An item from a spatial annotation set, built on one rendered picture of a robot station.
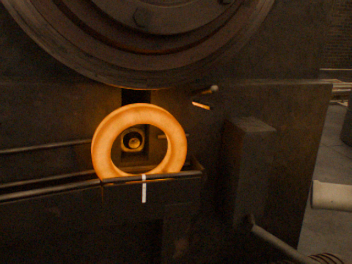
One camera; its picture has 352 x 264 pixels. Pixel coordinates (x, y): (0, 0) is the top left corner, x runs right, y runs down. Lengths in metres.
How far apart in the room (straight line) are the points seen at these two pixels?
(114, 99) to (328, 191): 0.47
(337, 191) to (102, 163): 0.46
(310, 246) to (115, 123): 1.36
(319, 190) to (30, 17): 0.60
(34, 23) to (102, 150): 0.24
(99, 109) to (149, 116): 0.11
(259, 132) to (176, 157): 0.17
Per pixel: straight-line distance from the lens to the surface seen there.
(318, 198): 0.72
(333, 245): 1.84
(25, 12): 0.53
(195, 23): 0.47
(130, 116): 0.59
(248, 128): 0.65
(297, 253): 0.73
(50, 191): 0.61
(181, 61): 0.54
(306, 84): 0.82
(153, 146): 0.70
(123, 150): 0.72
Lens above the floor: 1.00
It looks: 19 degrees down
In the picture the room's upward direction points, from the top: 4 degrees clockwise
